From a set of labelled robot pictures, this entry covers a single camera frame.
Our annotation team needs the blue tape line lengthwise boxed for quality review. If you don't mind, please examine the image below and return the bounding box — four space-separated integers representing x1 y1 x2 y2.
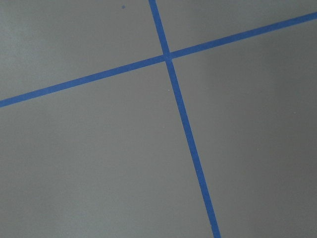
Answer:
148 0 221 238

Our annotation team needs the blue tape line crosswise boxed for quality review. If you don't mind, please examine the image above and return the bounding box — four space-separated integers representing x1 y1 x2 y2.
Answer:
0 12 317 107

